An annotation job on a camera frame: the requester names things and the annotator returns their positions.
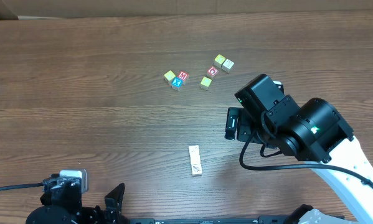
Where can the yellow S wooden block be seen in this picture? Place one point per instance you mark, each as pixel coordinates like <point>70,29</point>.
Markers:
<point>195,159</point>

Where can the red top wooden block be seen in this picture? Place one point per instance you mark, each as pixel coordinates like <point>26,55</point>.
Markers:
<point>212,72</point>

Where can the red M wooden block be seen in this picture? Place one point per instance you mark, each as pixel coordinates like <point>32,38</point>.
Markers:
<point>184,76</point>

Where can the plain cream wooden block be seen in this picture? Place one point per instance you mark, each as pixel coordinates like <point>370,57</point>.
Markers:
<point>227,65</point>

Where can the yellow block beside M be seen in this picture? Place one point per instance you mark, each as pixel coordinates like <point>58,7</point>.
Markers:
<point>169,76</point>

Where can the blue X wooden block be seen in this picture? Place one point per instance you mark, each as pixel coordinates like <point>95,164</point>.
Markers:
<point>177,83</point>

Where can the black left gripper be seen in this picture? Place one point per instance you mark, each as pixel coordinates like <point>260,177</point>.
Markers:
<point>110,203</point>

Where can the fish picture wooden block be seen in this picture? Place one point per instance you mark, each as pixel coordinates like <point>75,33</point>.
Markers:
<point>194,150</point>

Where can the cardboard backdrop panel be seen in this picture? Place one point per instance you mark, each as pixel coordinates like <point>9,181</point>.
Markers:
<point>12,9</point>

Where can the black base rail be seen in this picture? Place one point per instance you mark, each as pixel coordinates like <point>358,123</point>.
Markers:
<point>263,219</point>

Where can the leaf picture wooden block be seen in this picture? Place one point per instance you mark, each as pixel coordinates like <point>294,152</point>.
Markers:
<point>196,169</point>

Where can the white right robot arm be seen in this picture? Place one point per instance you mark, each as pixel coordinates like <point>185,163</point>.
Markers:
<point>316,135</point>

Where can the yellow top wooden block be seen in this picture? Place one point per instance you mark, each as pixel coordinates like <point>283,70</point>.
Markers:
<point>219,60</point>

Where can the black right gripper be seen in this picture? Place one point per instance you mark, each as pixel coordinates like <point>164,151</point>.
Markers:
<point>236,124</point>

